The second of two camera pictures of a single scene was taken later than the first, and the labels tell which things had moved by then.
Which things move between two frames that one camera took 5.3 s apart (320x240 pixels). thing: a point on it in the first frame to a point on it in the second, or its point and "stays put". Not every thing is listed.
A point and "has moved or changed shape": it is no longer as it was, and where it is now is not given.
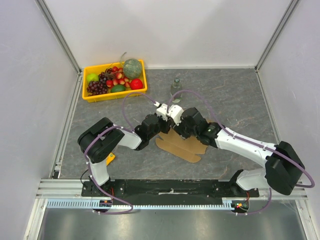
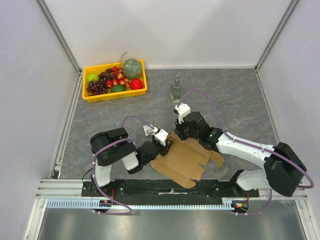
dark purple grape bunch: (94, 87) stays put
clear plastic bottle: (175, 88) stays put
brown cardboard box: (189, 148) has moved or changed shape
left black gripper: (167, 124) to (166, 148)
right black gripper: (180, 128) stays put
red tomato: (136, 84) stays put
